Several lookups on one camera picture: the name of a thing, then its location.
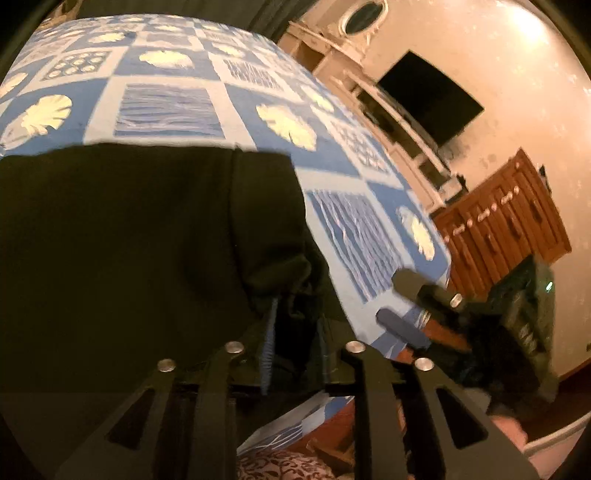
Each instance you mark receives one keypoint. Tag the blue patterned bedsheet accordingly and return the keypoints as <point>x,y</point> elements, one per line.
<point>171,110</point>

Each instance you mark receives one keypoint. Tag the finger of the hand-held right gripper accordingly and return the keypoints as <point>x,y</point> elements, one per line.
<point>422,288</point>
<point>404,330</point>

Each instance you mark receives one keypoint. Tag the cream vanity dresser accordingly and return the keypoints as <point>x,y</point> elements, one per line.
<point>323,55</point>

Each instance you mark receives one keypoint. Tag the black flat-screen television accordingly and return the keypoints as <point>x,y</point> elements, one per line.
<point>429,97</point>

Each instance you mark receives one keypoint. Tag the black pants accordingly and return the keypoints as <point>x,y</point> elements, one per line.
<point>138,230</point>

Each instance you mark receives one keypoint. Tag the brown wooden chest of drawers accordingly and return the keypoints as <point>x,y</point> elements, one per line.
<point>508,217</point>

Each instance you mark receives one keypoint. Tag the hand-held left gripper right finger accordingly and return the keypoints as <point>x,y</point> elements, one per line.
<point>369,383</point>

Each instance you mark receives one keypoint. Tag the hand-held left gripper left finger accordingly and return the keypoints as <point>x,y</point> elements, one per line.
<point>267,355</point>

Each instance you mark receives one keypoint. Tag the brown floral patterned cloth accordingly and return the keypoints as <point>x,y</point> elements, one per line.
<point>286,468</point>

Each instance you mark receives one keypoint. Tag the cream television console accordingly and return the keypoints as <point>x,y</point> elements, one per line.
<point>406,138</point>

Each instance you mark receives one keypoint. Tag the dark curtain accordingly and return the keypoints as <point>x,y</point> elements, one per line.
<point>231,9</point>

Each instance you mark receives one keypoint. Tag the person's right forearm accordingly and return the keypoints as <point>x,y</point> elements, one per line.
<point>510,431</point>

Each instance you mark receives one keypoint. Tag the oval white-framed mirror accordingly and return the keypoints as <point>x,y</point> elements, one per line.
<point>364,16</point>

